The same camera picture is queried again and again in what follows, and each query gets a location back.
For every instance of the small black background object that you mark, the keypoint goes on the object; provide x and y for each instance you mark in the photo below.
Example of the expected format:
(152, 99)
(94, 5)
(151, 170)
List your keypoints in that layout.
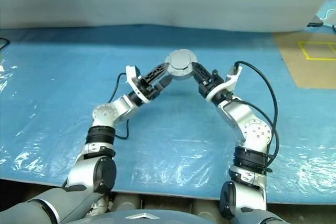
(313, 22)

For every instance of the blue sheet in background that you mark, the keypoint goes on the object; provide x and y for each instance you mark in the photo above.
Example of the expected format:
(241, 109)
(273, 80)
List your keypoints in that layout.
(325, 5)

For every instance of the grey robot torso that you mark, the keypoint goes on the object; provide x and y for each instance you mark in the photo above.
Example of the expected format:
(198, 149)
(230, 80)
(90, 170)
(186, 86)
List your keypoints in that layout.
(118, 218)

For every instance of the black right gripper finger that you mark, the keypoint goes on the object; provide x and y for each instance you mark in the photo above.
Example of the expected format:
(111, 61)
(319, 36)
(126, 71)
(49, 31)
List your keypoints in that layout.
(201, 73)

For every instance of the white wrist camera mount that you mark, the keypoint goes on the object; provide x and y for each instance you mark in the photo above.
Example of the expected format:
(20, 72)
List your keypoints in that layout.
(228, 80)
(129, 73)

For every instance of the grey rounded cylinder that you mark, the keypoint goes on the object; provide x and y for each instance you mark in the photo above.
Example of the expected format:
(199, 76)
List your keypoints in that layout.
(204, 206)
(126, 203)

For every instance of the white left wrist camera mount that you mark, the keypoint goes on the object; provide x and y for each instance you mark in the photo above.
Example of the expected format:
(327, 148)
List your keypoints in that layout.
(129, 73)

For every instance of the yellow tape square outline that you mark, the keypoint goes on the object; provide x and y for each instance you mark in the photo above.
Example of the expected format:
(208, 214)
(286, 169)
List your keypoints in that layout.
(321, 58)

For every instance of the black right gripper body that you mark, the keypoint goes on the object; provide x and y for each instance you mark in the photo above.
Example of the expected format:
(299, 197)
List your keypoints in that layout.
(207, 87)

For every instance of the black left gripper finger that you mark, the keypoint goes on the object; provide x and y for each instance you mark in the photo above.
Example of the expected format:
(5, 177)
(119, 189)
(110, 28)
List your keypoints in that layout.
(163, 82)
(156, 72)

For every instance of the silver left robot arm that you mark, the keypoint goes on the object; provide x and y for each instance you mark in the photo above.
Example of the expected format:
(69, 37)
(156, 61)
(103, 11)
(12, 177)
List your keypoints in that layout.
(105, 112)

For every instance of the silver motor housing with stator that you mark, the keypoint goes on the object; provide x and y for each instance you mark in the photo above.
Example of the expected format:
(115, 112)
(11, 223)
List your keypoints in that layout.
(181, 75)

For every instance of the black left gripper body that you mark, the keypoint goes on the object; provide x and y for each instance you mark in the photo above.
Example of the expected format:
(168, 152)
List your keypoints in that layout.
(147, 87)

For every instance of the brown cardboard sheet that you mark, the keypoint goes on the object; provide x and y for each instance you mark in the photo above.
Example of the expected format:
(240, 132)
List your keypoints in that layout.
(309, 74)

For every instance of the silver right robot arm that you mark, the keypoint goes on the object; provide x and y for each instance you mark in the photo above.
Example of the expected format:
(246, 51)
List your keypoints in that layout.
(239, 113)

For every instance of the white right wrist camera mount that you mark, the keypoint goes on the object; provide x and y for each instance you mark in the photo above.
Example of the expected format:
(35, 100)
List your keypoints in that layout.
(228, 80)

